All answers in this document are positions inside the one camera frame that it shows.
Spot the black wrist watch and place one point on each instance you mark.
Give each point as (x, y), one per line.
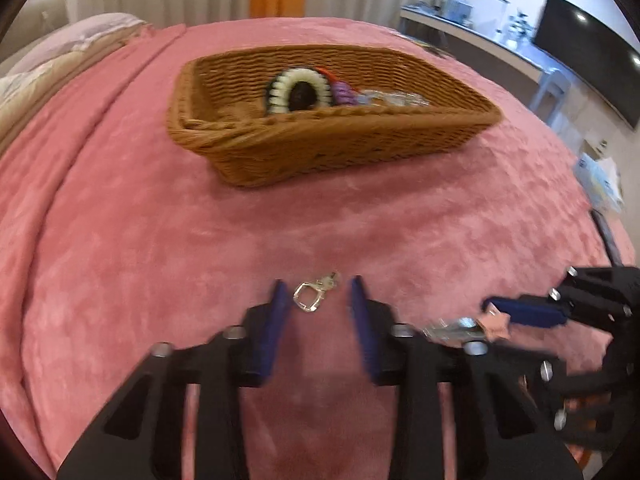
(302, 96)

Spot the row of books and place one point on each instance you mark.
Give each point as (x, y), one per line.
(455, 6)

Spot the brown wicker basket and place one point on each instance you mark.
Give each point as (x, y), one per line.
(310, 145)

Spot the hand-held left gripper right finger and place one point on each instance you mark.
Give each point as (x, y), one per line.
(362, 330)

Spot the black television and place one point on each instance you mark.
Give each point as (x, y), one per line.
(585, 55)

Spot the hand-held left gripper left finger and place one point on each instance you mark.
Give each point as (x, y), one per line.
(272, 330)

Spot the white chair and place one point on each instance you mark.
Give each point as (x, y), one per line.
(552, 92)

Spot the lilac pillow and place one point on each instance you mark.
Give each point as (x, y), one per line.
(75, 40)

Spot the white desk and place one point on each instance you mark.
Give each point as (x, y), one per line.
(480, 42)

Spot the beige folded quilt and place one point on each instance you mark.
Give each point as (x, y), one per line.
(65, 75)

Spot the potted plant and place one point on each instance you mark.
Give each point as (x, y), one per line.
(517, 30)

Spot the plastic packets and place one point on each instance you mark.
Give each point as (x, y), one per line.
(600, 182)

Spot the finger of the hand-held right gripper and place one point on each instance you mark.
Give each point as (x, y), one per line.
(530, 310)
(560, 375)

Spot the beige padded headboard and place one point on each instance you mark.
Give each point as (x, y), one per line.
(47, 17)

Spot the silver swivel clasp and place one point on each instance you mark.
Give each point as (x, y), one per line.
(322, 285)

